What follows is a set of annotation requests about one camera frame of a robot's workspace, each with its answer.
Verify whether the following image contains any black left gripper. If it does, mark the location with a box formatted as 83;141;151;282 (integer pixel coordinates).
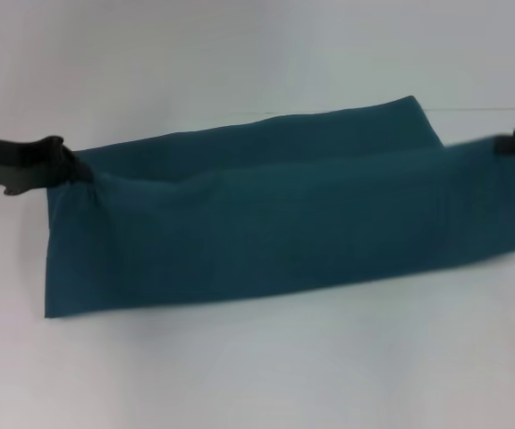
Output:
0;133;96;198

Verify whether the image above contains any teal blue t-shirt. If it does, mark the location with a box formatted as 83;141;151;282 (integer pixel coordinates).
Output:
44;94;515;319

